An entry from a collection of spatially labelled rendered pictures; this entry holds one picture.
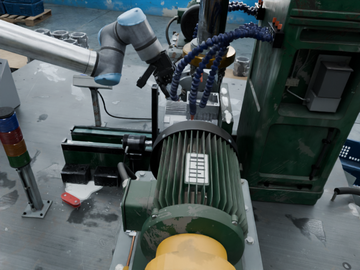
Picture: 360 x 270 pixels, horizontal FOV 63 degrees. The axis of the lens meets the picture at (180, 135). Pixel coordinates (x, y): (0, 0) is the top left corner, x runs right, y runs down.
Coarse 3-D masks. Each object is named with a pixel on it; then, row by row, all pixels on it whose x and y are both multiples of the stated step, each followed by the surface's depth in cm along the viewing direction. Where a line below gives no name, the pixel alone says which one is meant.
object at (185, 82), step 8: (176, 64) 139; (184, 72) 127; (208, 72) 129; (216, 72) 140; (184, 80) 129; (216, 80) 131; (184, 88) 131; (200, 88) 131; (216, 88) 131; (184, 96) 134
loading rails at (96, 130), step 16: (80, 128) 130; (96, 128) 129; (112, 128) 129; (64, 144) 118; (80, 144) 119; (96, 144) 121; (112, 144) 121; (80, 160) 123; (96, 160) 122; (112, 160) 122; (128, 160) 121; (144, 160) 121
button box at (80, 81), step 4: (76, 76) 135; (80, 76) 135; (84, 76) 135; (88, 76) 135; (76, 80) 135; (80, 80) 135; (84, 80) 135; (88, 80) 135; (92, 80) 135; (76, 84) 135; (80, 84) 135; (84, 84) 135; (88, 84) 135; (92, 84) 135; (96, 84) 135; (100, 88) 141; (104, 88) 139; (108, 88) 138
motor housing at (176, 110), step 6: (168, 102) 114; (174, 102) 114; (180, 102) 115; (168, 108) 110; (174, 108) 111; (180, 108) 111; (168, 114) 111; (174, 114) 110; (180, 114) 110; (174, 120) 110; (180, 120) 110; (186, 120) 110; (168, 126) 110
